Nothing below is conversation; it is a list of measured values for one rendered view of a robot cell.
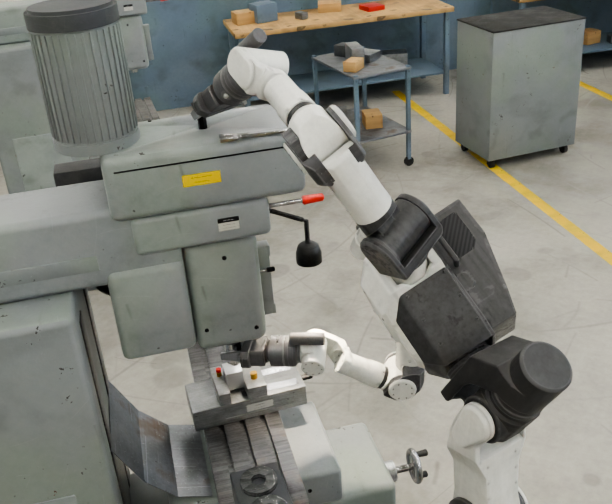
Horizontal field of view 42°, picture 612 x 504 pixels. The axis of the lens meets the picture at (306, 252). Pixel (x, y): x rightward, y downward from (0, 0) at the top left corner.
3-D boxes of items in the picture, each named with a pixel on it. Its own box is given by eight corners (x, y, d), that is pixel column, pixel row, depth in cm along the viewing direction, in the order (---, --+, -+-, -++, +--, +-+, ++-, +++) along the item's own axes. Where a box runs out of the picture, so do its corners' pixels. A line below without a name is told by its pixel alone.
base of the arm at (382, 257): (451, 238, 173) (411, 222, 181) (436, 202, 164) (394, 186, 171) (411, 291, 169) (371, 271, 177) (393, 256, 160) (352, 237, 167)
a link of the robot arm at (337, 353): (301, 337, 225) (343, 353, 229) (297, 362, 219) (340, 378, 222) (311, 324, 221) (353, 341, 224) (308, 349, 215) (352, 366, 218)
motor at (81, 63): (138, 123, 199) (114, -9, 184) (143, 149, 181) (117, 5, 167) (56, 135, 195) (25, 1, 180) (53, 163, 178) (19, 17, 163)
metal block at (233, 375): (240, 375, 246) (238, 359, 243) (244, 386, 241) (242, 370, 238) (224, 379, 245) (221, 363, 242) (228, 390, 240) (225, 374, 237)
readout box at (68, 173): (136, 217, 240) (124, 151, 230) (138, 229, 232) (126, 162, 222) (69, 228, 236) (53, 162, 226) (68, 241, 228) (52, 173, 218)
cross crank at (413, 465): (420, 464, 269) (420, 437, 264) (433, 488, 259) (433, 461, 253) (375, 475, 266) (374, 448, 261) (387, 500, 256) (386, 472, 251)
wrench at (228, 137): (320, 123, 189) (320, 120, 188) (324, 129, 185) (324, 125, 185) (219, 137, 185) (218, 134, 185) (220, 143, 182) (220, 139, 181)
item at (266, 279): (273, 305, 223) (266, 239, 213) (276, 313, 219) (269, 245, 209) (259, 308, 222) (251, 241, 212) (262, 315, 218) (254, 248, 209)
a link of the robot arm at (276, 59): (266, 100, 179) (292, 79, 170) (224, 98, 173) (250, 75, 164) (257, 54, 181) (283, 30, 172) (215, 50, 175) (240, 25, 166)
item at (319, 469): (315, 427, 266) (312, 398, 260) (344, 501, 236) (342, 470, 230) (165, 460, 257) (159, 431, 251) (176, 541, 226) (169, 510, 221)
